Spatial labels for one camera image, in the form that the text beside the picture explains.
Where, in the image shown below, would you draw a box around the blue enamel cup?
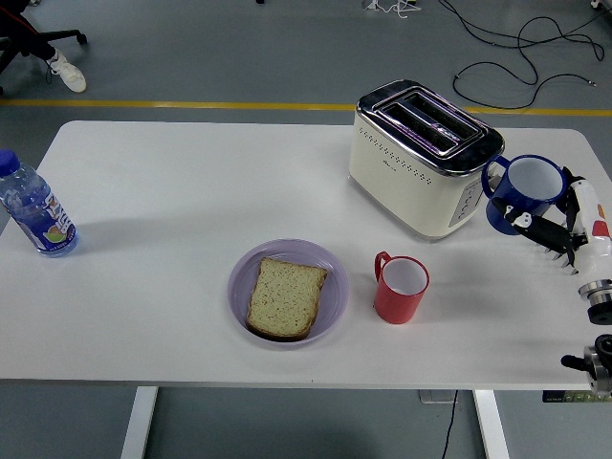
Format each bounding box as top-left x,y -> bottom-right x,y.
480,154 -> 569,236

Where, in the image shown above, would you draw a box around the table height control panel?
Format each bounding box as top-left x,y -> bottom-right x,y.
541,390 -> 594,404

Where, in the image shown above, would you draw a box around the bread slice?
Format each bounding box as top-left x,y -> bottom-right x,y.
245,256 -> 329,342

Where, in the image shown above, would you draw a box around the white floor cables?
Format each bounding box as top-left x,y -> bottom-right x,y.
361,0 -> 422,20

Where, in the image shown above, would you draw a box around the purple plate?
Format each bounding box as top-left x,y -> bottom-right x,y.
226,238 -> 350,352

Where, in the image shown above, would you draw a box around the cream and chrome toaster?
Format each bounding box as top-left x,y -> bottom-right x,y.
347,78 -> 507,244

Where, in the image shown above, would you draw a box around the black hanging cable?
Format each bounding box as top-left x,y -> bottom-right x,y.
440,390 -> 459,459

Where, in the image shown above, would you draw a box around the person's leg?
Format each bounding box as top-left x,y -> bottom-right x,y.
0,0 -> 88,94

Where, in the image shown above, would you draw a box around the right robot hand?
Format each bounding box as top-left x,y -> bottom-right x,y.
492,165 -> 612,289

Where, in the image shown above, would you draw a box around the grey box under table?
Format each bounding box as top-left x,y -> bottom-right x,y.
419,390 -> 459,405

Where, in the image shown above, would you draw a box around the black floor cable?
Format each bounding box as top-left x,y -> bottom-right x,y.
452,16 -> 598,110
437,0 -> 612,63

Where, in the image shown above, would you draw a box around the white table leg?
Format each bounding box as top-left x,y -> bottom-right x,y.
472,389 -> 511,459
119,385 -> 159,459

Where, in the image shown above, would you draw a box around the red enamel cup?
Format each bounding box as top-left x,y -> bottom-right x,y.
372,250 -> 430,326

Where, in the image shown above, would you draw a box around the blue-capped plastic drink bottle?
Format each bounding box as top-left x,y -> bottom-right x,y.
0,149 -> 79,259

